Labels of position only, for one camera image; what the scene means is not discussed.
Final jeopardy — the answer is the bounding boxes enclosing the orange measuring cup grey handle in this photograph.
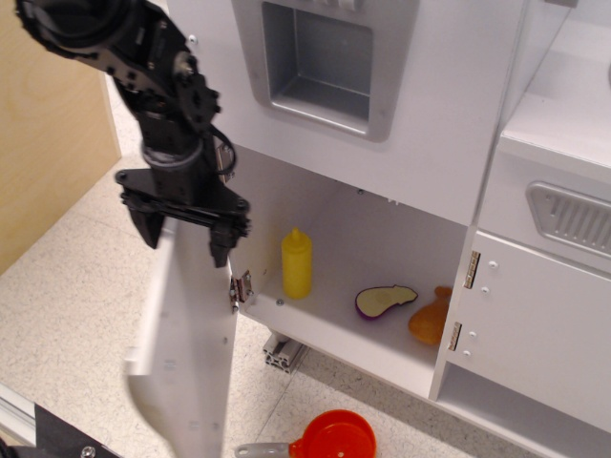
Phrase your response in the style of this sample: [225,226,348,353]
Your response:
[234,409,377,458]

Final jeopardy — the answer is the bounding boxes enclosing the light plywood board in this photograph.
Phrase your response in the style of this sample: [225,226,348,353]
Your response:
[1,1,120,271]

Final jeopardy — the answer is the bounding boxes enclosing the toy eggplant half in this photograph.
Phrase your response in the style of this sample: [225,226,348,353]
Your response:
[354,285,418,320]

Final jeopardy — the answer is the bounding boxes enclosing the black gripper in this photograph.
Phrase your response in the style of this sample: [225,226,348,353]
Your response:
[115,147,250,268]

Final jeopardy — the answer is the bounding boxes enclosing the grey vent panel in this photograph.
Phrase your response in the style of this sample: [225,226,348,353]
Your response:
[525,181,610,258]

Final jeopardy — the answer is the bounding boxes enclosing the orange toy chicken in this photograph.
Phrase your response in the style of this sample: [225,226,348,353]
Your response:
[408,286,453,345]

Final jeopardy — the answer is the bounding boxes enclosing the yellow mustard bottle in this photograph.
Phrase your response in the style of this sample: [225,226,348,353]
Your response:
[281,227,312,300]

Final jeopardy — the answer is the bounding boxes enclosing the white lower cabinet door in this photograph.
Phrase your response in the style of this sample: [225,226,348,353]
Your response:
[448,233,610,430]

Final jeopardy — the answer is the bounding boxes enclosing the upper metal door hinge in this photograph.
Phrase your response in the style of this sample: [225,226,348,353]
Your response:
[216,143,237,183]

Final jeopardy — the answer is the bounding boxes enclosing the aluminium extrusion foot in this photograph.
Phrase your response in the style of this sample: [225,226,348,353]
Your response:
[263,334,306,374]

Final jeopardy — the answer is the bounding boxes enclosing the aluminium frame rail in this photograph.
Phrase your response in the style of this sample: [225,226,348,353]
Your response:
[1,384,36,447]

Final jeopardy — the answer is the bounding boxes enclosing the lower metal door hinge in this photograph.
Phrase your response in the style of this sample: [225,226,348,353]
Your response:
[229,270,255,313]

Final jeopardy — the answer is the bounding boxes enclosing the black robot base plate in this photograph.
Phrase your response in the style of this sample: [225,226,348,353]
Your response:
[34,405,120,458]

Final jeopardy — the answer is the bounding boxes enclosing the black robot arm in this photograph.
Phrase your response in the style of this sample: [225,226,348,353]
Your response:
[15,1,249,267]

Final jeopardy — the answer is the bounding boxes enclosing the metal door hinge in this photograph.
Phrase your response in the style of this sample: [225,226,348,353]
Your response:
[229,270,255,313]
[216,143,237,183]

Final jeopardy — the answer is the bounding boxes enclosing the grey ice dispenser panel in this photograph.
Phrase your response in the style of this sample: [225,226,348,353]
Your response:
[232,1,419,142]

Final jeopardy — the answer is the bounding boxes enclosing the white toy fridge cabinet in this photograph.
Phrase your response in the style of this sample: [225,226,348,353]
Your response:
[169,1,533,398]

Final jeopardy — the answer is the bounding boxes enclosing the white low fridge door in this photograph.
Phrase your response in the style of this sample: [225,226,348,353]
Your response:
[126,219,237,457]

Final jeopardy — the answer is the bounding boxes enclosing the white toy oven cabinet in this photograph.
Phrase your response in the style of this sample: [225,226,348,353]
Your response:
[430,1,610,457]

